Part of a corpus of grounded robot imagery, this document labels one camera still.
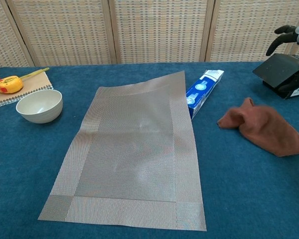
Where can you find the blue felt table cover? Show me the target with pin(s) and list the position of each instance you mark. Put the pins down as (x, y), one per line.
(239, 186)

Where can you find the brown microfibre cloth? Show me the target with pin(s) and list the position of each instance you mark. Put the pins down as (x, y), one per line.
(269, 127)

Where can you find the blue white toothpaste box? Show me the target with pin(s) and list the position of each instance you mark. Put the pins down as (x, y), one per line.
(201, 89)

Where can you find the white bowl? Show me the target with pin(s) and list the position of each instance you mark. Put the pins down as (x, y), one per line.
(40, 107)

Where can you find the black cardboard box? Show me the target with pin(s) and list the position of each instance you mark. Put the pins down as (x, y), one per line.
(276, 69)

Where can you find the woven bamboo folding screen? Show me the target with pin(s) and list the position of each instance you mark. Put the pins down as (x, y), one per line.
(159, 30)

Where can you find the grey woven placemat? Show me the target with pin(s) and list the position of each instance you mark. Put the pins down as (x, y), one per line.
(134, 149)

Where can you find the kraft spiral notebook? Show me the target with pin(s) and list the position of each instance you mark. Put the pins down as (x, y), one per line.
(32, 84)

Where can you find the yellow tape measure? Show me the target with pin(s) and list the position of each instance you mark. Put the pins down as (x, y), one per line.
(8, 84)

